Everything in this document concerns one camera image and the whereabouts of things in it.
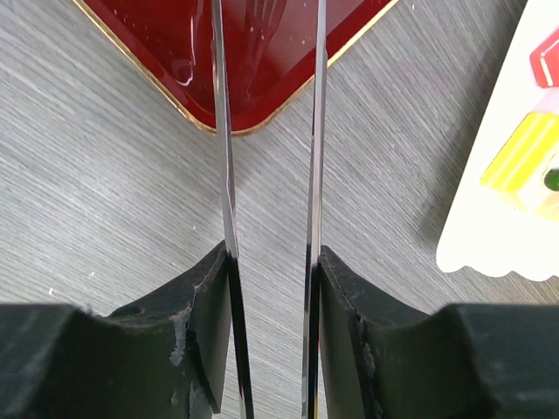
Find white three-tier stand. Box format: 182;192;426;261
436;0;558;282

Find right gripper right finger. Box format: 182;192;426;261
320;247;558;418

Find yellow cake slice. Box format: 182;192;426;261
480;112;558;222

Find red dessert tray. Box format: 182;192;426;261
72;0;401;135

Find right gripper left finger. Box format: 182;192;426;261
1;244;231;418

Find metal serving tongs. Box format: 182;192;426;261
211;1;328;418

